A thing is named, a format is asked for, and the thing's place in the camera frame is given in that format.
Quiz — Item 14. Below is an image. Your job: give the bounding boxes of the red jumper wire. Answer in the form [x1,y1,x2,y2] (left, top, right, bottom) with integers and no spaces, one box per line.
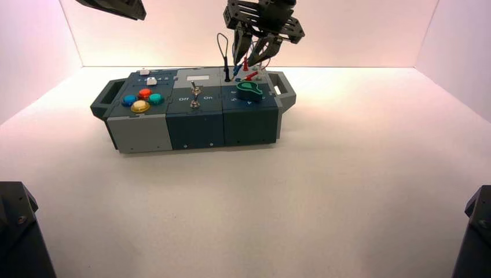
[241,56,272,82]

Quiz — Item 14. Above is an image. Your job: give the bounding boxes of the grey and teal control box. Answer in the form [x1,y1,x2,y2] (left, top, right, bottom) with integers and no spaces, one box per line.
[90,67,297,154]

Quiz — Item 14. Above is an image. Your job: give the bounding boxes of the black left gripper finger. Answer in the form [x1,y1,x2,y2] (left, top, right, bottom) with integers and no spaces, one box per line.
[76,0,147,21]

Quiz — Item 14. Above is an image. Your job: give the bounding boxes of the black jumper wire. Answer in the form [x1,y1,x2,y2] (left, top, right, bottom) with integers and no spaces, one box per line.
[217,32,232,83]

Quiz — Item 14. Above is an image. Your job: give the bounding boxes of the blue jumper wire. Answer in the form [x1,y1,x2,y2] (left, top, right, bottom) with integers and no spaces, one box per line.
[231,38,256,78]

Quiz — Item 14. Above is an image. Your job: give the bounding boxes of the green rotary knob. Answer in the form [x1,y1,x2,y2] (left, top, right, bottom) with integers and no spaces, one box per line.
[236,81,264,103]

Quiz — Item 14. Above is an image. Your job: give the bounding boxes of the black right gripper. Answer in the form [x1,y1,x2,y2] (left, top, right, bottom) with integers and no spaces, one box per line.
[223,0,306,68]

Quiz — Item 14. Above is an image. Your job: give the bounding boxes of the yellow round push button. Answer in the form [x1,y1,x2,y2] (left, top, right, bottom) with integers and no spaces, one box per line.
[131,100,152,114]

